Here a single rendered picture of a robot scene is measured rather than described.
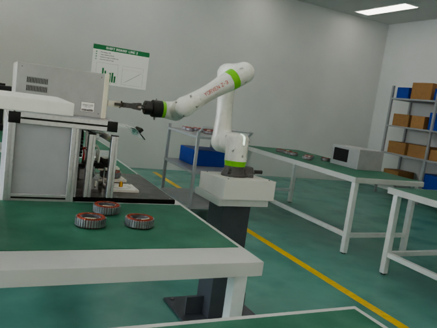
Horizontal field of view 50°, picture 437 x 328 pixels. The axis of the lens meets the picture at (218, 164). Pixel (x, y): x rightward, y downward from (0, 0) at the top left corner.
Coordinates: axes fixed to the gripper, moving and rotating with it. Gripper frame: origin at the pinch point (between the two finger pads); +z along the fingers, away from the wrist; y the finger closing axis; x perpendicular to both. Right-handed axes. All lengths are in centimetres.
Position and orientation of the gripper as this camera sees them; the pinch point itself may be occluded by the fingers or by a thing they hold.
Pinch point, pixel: (113, 103)
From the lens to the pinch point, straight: 254.9
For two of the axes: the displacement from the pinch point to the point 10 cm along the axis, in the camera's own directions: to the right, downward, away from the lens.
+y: -4.2, -1.7, 8.9
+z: -9.0, -0.6, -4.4
